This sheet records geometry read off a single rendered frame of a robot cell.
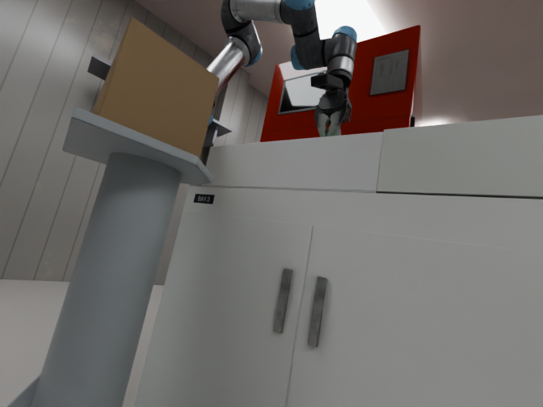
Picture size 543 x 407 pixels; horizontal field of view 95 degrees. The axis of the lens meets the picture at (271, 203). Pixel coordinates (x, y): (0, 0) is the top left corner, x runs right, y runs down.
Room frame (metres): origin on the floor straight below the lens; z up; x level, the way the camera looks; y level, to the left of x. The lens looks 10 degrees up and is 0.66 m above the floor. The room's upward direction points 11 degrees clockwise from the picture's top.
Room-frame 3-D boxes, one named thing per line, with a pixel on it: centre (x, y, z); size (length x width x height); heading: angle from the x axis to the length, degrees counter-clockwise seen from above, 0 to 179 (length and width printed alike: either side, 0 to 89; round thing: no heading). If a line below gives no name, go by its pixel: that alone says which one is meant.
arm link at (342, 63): (0.65, -0.12, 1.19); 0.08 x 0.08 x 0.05
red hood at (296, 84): (1.53, -0.40, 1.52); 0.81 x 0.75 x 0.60; 57
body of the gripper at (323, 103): (0.65, -0.13, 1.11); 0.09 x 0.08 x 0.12; 147
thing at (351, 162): (0.70, -0.01, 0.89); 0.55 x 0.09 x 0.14; 57
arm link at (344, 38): (0.65, -0.12, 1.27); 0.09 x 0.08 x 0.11; 64
